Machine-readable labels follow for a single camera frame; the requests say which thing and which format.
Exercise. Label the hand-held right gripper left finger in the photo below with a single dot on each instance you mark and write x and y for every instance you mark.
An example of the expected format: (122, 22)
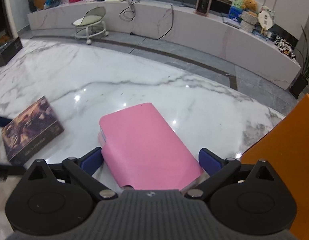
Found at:
(90, 162)

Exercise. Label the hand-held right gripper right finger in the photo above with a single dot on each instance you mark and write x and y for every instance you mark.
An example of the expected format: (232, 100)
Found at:
(209, 162)

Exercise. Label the dark picture card box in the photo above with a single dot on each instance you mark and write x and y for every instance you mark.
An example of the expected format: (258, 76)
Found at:
(32, 130)

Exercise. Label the pink wallet case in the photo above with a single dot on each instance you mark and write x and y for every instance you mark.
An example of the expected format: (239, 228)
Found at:
(144, 142)

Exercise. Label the orange cardboard box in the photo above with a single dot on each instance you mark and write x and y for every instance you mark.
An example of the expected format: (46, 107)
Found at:
(289, 142)

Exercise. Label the black box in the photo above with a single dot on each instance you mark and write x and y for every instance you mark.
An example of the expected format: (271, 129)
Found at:
(7, 52)

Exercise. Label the potted long-leaf plant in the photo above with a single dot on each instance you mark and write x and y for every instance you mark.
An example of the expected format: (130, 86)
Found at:
(299, 85)

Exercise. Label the white marble tv console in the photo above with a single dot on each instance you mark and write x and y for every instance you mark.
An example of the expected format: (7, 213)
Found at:
(194, 35)

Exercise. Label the blue wrapped bouquet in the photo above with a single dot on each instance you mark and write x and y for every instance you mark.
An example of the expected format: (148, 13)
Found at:
(52, 1)

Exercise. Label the white rolling stool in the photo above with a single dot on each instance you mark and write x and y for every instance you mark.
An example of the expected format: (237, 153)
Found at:
(89, 20)

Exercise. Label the black white checked toy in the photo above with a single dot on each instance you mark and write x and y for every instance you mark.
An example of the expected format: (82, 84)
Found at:
(284, 47)

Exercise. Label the teddy bear in basket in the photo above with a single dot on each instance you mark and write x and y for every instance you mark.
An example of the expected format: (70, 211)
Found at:
(248, 21)

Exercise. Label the round paper fan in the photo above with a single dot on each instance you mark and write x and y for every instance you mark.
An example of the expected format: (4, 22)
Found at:
(266, 18)

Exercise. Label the blue green picture box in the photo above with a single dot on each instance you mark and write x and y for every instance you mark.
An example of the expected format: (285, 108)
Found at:
(235, 8)

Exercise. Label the pink space heater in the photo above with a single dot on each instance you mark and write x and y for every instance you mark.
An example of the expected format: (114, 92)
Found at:
(204, 2)

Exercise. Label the brown teddy bear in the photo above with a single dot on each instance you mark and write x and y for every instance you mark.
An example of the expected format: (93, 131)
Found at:
(250, 4)

